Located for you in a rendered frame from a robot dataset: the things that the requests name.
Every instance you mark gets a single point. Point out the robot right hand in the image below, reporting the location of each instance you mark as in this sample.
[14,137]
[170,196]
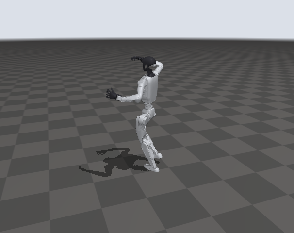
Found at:
[139,58]

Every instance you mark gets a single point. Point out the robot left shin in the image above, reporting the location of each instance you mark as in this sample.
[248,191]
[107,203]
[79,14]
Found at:
[148,152]

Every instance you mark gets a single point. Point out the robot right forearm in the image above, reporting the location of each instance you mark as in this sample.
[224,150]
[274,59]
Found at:
[157,63]

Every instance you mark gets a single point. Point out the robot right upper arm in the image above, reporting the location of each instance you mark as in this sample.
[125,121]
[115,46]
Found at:
[158,70]

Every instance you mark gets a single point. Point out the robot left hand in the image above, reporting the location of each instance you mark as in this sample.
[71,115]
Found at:
[112,95]

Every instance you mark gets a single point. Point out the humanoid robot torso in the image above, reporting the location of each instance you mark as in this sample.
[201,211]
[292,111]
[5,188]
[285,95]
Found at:
[149,95]

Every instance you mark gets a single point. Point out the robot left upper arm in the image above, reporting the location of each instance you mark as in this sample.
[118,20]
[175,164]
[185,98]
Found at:
[140,89]

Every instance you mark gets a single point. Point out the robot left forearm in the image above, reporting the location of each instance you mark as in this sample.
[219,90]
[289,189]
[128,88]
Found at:
[127,98]

